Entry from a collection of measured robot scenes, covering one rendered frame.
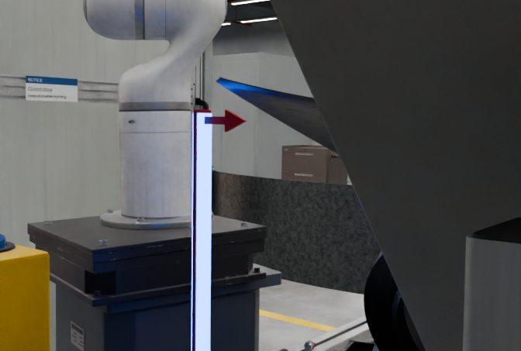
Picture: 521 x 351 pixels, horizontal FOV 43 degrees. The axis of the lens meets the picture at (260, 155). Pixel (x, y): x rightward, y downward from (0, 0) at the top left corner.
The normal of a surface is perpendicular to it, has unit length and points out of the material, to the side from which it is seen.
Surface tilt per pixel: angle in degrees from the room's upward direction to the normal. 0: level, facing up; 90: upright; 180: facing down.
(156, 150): 90
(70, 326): 90
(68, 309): 90
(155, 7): 104
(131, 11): 113
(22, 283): 90
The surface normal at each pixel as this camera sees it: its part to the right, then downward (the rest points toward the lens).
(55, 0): 0.78, 0.04
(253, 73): -0.62, 0.04
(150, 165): 0.00, 0.06
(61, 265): -0.81, 0.02
